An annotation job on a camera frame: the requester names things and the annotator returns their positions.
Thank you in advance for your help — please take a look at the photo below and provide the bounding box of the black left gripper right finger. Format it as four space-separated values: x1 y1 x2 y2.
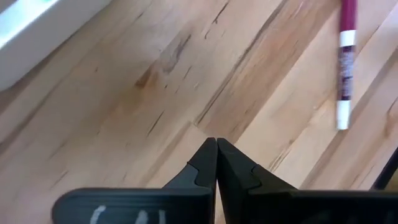
216 138 398 224

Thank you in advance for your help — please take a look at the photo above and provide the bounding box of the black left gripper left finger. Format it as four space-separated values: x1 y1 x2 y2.
51 137 218 224

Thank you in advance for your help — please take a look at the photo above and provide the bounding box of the maroon white marker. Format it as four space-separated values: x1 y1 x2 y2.
335 0 358 131

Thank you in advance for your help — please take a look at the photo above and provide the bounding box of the white plastic bin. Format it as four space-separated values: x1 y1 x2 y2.
0 0 113 92

